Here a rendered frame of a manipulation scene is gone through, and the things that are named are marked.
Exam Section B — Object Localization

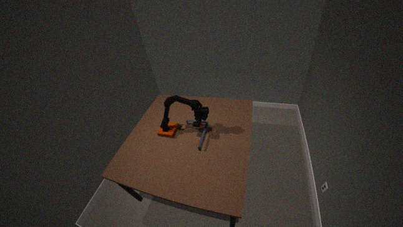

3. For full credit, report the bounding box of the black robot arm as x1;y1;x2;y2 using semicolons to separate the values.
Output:
160;95;209;132

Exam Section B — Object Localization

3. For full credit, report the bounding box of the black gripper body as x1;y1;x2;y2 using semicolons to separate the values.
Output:
193;113;202;127

